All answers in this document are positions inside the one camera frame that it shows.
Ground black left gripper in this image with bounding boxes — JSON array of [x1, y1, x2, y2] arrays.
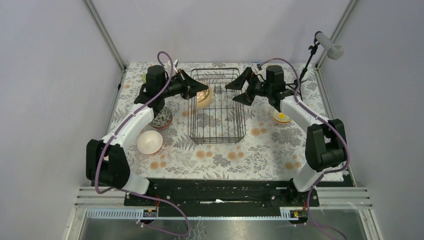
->
[[160, 69, 209, 100]]

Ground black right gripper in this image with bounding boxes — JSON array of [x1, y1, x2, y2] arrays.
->
[[224, 67, 272, 107]]

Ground beige bowl with leaf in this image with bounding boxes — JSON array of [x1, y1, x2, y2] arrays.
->
[[196, 87, 213, 109]]

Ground pink patterned bowl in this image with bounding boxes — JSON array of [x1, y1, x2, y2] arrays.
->
[[149, 106, 173, 130]]

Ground yellow dotted white bowl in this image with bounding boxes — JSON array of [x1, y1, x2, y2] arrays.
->
[[270, 108, 292, 124]]

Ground orange glossy bowl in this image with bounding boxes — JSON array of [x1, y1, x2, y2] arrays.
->
[[136, 130, 163, 155]]

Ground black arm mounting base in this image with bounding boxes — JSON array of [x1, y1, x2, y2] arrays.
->
[[123, 178, 308, 218]]

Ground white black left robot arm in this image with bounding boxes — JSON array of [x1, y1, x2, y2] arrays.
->
[[85, 63, 209, 206]]

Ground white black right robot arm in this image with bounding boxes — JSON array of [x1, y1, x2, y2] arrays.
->
[[225, 65, 349, 206]]

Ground floral patterned table mat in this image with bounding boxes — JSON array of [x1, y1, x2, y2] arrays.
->
[[109, 62, 326, 180]]

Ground silver microphone on black stand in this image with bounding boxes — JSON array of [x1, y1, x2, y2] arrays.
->
[[295, 31, 344, 93]]

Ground black wire dish rack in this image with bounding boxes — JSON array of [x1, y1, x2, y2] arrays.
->
[[187, 67, 246, 144]]

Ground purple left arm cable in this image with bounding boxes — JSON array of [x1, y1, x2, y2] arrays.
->
[[94, 50, 192, 238]]

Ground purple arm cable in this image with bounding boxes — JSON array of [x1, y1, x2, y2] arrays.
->
[[94, 50, 192, 238], [259, 57, 351, 239]]

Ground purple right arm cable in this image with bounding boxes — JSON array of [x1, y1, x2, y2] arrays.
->
[[259, 57, 351, 239]]

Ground aluminium frame rail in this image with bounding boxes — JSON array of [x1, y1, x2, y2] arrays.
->
[[82, 0, 127, 71]]

